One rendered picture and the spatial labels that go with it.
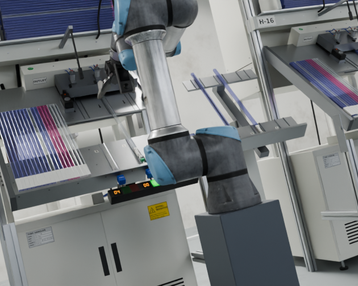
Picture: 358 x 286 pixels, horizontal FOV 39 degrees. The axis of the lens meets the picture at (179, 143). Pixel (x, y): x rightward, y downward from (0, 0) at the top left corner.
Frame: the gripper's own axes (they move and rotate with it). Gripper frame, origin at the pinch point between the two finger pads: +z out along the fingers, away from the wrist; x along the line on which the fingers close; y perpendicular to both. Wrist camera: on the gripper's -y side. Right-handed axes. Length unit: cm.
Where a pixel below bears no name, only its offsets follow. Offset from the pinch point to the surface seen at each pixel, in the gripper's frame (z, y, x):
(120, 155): 5.2, -24.9, 6.5
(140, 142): 6.4, -19.8, -3.7
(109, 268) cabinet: 48, -48, 15
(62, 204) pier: 291, 138, -18
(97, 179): 2.0, -35.1, 19.0
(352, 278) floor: 59, -84, -93
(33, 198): 4, -36, 42
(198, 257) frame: 47, -56, -22
